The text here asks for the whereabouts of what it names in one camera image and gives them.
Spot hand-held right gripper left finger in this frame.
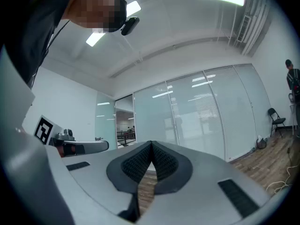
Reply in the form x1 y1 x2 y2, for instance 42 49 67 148
45 140 153 225

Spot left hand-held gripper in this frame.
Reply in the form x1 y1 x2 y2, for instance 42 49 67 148
33 114 110 158

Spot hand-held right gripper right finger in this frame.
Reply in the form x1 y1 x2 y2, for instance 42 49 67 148
139 140 275 225

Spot frosted glass door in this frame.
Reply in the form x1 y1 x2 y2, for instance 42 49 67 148
94 91 117 151

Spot black folding chair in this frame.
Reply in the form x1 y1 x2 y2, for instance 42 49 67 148
267 107 287 138

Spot person's black shirt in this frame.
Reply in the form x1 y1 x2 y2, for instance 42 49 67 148
4 0 78 89

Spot person's head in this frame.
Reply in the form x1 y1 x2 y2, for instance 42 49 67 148
61 0 128 34

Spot white air vent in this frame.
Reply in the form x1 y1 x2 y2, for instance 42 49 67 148
236 15 252 43

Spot white ceiling pipes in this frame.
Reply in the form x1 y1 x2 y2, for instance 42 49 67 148
240 0 274 56

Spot white cable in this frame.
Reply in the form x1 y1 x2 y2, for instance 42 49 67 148
265 162 300 195

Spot black head camera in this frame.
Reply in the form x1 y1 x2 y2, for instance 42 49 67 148
120 16 141 37

